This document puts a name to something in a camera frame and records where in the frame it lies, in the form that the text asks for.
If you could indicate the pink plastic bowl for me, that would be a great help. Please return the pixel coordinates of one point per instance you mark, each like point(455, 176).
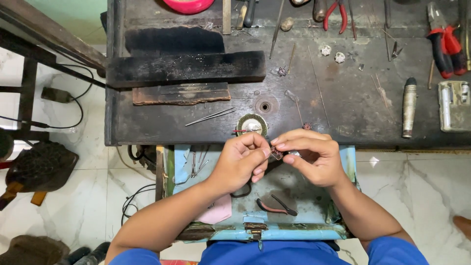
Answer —
point(188, 5)

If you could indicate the dark wooden stool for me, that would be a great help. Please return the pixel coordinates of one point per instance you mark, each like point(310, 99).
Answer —
point(29, 55)

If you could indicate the dark red filigree ball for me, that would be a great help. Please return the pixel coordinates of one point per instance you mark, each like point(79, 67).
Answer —
point(282, 71)
point(307, 126)

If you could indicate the charred black soldering block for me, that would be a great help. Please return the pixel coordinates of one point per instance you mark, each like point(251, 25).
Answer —
point(173, 40)

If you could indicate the person's left hand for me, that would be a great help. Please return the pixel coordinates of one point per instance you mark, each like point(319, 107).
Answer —
point(228, 165)

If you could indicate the long grey metal file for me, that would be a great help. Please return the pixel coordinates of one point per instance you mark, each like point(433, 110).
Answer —
point(276, 31)

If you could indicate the thin brass stick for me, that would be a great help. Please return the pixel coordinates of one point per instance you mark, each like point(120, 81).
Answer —
point(291, 59)

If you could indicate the small silver metal piece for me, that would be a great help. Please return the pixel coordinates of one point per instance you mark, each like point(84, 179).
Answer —
point(295, 153)

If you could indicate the white filigree ball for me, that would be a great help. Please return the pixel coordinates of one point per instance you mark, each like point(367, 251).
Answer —
point(325, 50)
point(339, 57)

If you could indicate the long black wooden block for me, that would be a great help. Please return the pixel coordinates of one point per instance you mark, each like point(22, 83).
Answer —
point(184, 69)

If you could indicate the brown leather foot bellows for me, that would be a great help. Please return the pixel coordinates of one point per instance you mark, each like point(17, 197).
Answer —
point(40, 167)

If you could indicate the thin dark metal rod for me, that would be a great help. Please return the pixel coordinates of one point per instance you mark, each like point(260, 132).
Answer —
point(352, 20)

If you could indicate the round brass dish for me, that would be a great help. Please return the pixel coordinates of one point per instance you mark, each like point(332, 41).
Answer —
point(252, 123)

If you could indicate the flat brown wooden slab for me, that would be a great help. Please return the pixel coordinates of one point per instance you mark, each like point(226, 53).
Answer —
point(180, 95)

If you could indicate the person's right hand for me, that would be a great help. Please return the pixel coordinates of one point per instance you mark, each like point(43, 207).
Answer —
point(323, 162)

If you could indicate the person's blue clothing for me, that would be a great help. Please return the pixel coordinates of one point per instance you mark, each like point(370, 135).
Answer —
point(272, 254)

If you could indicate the small grey stone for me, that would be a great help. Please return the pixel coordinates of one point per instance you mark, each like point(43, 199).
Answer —
point(287, 24)

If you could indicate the long steel tweezers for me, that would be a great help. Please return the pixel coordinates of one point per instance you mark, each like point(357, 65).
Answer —
point(211, 116)

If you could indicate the flat wooden stick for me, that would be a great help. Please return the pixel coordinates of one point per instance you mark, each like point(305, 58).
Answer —
point(226, 16)

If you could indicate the brown cloth heap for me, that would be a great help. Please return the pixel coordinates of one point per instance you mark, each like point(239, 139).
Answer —
point(31, 250)

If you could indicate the blue-lined bench drawer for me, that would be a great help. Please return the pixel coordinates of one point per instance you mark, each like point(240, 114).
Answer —
point(294, 224)

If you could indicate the black shoes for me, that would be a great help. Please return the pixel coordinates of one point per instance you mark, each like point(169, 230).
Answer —
point(86, 255)

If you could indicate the short brass rod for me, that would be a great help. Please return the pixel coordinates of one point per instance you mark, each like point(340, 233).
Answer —
point(431, 73)

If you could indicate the grey metal rod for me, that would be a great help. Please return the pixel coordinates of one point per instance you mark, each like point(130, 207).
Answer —
point(387, 33)

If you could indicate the white plastic box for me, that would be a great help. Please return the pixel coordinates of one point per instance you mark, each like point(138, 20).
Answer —
point(454, 106)

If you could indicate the small red and black pliers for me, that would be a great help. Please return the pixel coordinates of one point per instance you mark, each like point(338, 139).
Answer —
point(276, 209)

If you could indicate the small steel tweezers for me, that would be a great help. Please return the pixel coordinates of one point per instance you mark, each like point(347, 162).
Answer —
point(396, 50)

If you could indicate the small red filigree jewellery piece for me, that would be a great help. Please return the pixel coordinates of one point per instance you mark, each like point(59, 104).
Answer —
point(276, 154)

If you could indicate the steel tweezers in drawer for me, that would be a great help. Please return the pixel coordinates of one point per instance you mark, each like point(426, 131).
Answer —
point(194, 167)

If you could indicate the pink cloth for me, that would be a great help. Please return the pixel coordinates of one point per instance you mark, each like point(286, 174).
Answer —
point(217, 215)

